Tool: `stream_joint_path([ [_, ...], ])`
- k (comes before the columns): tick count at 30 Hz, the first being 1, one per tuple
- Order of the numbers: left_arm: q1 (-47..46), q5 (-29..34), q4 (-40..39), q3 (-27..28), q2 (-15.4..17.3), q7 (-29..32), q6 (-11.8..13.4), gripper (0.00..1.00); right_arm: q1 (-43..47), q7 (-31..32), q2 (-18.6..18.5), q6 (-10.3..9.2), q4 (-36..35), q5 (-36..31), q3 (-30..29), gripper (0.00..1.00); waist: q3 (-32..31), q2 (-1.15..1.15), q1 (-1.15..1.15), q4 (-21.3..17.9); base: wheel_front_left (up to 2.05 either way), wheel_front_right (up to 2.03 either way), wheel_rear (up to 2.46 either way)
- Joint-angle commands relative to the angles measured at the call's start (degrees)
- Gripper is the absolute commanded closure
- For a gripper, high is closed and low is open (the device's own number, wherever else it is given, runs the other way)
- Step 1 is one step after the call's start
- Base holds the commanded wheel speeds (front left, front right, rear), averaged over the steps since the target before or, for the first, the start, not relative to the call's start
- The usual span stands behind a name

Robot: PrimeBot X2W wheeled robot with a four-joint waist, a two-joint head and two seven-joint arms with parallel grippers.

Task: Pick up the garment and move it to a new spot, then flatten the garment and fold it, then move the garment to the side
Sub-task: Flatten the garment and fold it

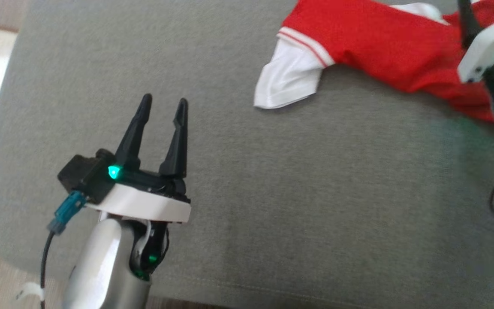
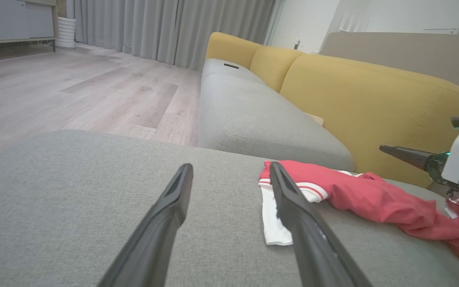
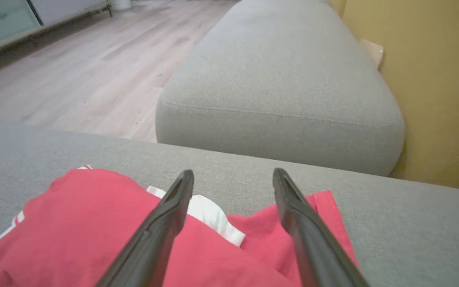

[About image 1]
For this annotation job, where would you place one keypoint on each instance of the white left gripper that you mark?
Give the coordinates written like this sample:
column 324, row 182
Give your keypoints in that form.
column 144, row 204

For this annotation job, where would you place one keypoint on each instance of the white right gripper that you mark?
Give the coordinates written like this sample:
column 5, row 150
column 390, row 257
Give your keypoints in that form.
column 487, row 47

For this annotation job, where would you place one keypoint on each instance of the red jersey shirt white sleeves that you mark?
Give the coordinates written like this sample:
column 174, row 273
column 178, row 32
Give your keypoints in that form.
column 380, row 43

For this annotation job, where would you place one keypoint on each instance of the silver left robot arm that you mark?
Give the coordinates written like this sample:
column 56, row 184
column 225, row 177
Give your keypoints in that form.
column 101, row 266

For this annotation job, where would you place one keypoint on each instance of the grey sofa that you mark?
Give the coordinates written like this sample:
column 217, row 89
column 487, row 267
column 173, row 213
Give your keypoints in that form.
column 294, row 206

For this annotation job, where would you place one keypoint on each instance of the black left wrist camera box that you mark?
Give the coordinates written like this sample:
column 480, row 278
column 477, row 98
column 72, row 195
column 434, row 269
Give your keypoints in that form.
column 84, row 174

